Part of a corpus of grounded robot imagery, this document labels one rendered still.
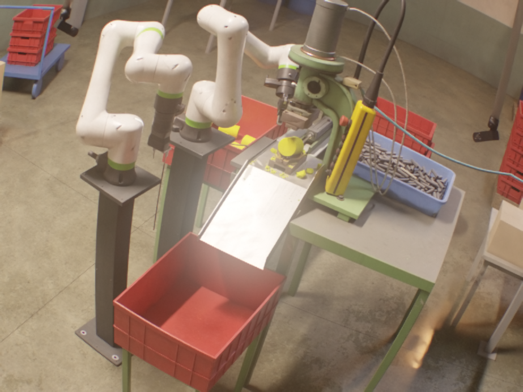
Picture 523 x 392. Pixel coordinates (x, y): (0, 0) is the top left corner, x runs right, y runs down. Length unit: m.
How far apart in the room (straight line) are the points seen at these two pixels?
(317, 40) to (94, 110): 0.87
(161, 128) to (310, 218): 0.66
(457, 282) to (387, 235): 1.86
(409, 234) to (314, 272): 1.41
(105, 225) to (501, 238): 2.15
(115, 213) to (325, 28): 1.05
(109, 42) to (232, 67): 0.55
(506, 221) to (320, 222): 1.44
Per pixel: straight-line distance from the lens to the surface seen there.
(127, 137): 2.34
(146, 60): 2.05
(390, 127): 5.07
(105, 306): 2.83
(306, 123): 2.51
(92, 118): 2.36
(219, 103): 2.63
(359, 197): 2.59
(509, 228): 3.53
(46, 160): 4.45
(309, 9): 10.25
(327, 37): 2.41
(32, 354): 2.90
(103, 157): 2.48
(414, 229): 2.61
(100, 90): 2.39
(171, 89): 2.07
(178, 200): 2.99
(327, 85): 2.47
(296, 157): 2.67
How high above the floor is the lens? 2.16
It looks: 28 degrees down
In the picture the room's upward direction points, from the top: 16 degrees clockwise
